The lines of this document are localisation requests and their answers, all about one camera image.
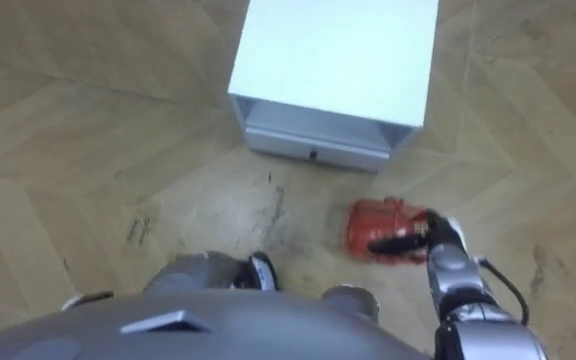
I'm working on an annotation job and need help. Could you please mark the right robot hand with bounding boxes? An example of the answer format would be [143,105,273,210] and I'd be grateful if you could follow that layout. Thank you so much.
[366,208,467,257]

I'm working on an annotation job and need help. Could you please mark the robot legs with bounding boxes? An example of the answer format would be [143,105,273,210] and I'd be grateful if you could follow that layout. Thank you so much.
[142,250,381,322]

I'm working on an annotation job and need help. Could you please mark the white bedside cabinet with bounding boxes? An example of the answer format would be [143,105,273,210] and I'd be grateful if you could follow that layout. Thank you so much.
[227,0,440,174]

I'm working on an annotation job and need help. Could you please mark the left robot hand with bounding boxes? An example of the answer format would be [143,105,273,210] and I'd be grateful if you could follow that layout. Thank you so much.
[61,290,115,312]

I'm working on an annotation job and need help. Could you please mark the robot body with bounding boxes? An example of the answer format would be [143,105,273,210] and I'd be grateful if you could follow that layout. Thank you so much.
[0,288,435,360]

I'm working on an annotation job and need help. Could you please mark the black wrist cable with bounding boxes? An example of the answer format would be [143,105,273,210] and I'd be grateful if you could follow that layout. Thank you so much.
[474,255,531,328]

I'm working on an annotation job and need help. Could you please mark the red plastic basket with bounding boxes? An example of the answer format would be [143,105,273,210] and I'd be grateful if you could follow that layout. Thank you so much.
[343,196,432,266]

